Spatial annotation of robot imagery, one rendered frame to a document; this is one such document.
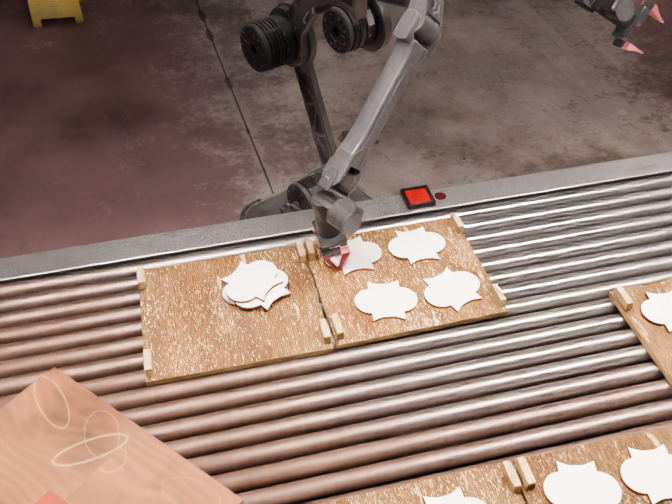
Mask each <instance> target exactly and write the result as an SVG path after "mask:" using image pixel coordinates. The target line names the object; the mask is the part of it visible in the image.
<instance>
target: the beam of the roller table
mask: <svg viewBox="0 0 672 504"><path fill-rule="evenodd" d="M670 174H672V152H666V153H660V154H654V155H648V156H641V157H635V158H629V159H622V160H616V161H610V162H604V163H597V164H591V165H585V166H578V167H572V168H566V169H560V170H553V171H547V172H541V173H534V174H528V175H522V176H516V177H509V178H503V179H497V180H490V181H484V182H478V183H472V184H465V185H459V186H453V187H446V188H440V189H434V190H430V191H431V193H432V195H433V197H434V199H435V201H436V205H435V206H432V207H426V208H420V209H414V210H408V208H407V205H406V203H405V201H404V199H403V197H402V195H396V196H390V197H384V198H377V199H371V200H365V201H358V202H355V203H356V204H357V205H358V206H360V207H362V209H363V210H364V214H363V216H362V222H361V225H366V224H372V223H378V222H384V221H390V220H396V219H402V218H408V217H414V216H421V215H427V214H433V213H439V212H445V211H451V210H457V209H463V208H469V207H475V206H481V205H487V204H493V203H499V202H506V201H512V200H518V199H524V198H530V197H536V196H542V195H548V194H554V193H560V192H566V191H572V190H578V189H584V188H591V187H597V186H603V185H609V184H615V183H621V182H627V181H633V180H639V179H645V178H651V177H657V176H663V175H670ZM438 192H442V193H444V194H445V195H446V198H445V199H443V200H439V199H436V198H435V196H434V195H435V194H436V193H438ZM313 220H315V217H314V212H313V209H308V210H302V211H295V212H289V213H283V214H277V215H270V216H264V217H258V218H251V219H245V220H239V221H233V222H226V223H220V224H214V225H207V226H201V227H195V228H189V229H182V230H176V231H170V232H163V233H157V234H151V235H145V236H138V237H132V238H126V239H119V240H113V241H107V242H101V243H94V244H88V245H82V246H75V247H69V248H63V249H57V250H50V251H44V252H38V253H31V254H25V255H19V256H13V257H6V258H0V285H1V284H8V283H14V282H20V281H26V280H32V279H38V278H44V277H50V276H56V275H62V274H68V273H74V272H80V271H86V270H93V269H99V268H105V267H111V266H117V265H123V264H129V263H135V262H141V261H147V260H153V259H159V258H165V257H171V256H178V255H184V254H190V253H196V252H202V251H208V250H214V249H220V248H226V247H232V246H238V245H244V244H250V243H257V242H263V241H269V240H275V239H281V238H287V237H293V236H299V235H305V234H311V233H313V230H312V227H313V226H312V221H313Z"/></svg>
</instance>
